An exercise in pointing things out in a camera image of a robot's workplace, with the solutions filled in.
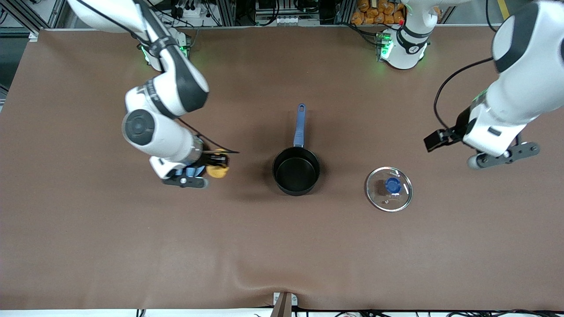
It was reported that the white power strip with plugs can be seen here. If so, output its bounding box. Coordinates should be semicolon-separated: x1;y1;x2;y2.
170;0;204;18

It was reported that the aluminium frame rail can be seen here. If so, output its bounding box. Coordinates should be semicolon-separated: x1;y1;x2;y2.
0;0;41;43

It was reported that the black pot with blue handle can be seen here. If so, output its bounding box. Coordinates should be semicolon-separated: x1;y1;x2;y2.
272;103;322;196

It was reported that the bag of orange items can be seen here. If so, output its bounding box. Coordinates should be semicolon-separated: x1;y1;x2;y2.
351;0;406;26

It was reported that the glass lid with blue knob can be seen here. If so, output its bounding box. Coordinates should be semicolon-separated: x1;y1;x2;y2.
365;166;413;213

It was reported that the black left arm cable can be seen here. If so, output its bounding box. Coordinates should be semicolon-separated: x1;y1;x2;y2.
434;56;496;133

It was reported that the brown table mat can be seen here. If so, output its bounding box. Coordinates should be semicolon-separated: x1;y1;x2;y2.
0;26;564;311

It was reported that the yellow potato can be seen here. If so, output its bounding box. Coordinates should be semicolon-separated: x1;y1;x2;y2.
206;150;230;179

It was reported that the metal table edge bracket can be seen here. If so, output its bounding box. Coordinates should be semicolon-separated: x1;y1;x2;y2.
272;291;298;317

